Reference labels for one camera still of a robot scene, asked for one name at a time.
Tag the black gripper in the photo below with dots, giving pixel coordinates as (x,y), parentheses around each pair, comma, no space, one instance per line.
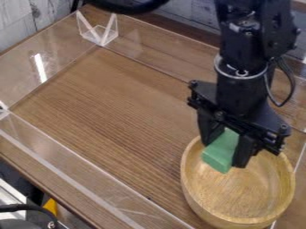
(234,104)

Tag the green rectangular block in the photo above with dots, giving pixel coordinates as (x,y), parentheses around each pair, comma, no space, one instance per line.
(217,155)

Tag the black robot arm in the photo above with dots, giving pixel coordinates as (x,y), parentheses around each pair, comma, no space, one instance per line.
(258,33)

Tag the brown wooden bowl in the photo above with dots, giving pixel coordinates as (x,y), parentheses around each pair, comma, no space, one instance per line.
(244,199)

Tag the yellow black device lower left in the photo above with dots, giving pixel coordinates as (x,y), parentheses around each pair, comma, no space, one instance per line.
(69,221)

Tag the clear acrylic enclosure wall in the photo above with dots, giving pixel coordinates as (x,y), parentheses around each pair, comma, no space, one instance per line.
(97,122)

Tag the clear acrylic corner bracket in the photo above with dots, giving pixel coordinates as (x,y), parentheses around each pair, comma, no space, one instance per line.
(98,34)

